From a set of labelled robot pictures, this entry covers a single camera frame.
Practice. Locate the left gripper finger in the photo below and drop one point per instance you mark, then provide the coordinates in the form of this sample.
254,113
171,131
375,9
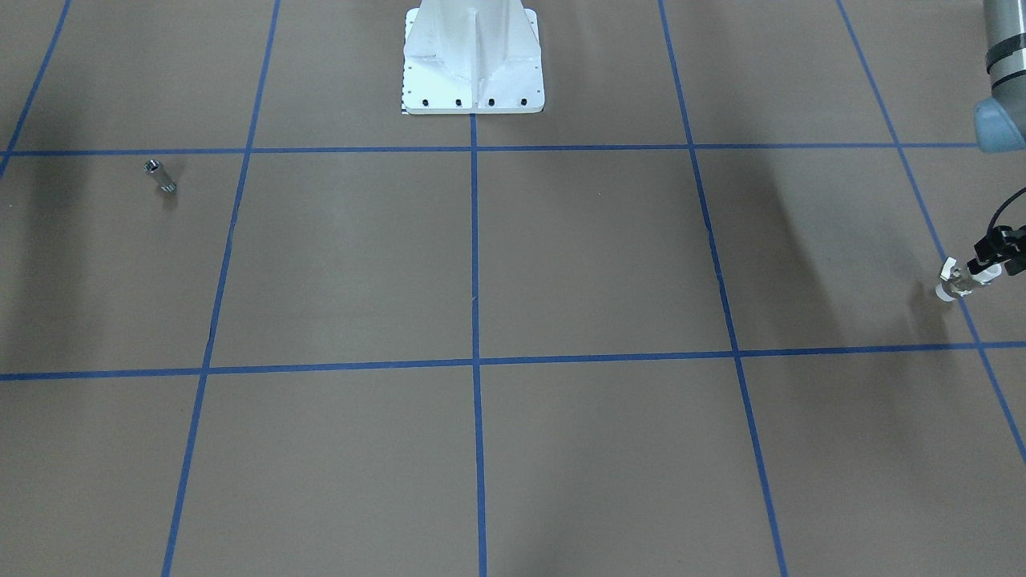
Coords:
987,255

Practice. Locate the white chrome PPR valve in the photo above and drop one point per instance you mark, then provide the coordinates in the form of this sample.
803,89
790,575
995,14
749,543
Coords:
956,282

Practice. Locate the chrome pipe fitting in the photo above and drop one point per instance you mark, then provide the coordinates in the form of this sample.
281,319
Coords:
157,172

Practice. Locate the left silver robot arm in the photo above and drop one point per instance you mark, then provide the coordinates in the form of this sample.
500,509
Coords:
999,123

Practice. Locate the white pedestal column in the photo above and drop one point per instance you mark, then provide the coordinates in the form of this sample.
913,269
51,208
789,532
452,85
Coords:
472,58

